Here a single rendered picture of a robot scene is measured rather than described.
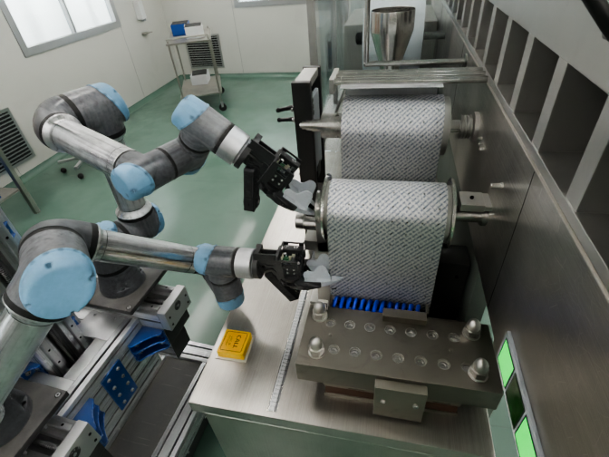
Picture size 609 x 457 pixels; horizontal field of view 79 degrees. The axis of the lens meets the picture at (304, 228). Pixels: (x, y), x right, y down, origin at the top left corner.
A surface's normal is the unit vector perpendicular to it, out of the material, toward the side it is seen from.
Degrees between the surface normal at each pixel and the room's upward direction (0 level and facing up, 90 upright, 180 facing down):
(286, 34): 90
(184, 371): 0
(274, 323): 0
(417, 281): 90
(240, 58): 90
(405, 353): 0
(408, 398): 90
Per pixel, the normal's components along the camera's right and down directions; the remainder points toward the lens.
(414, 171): -0.20, 0.64
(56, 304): 0.63, 0.36
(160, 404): -0.07, -0.79
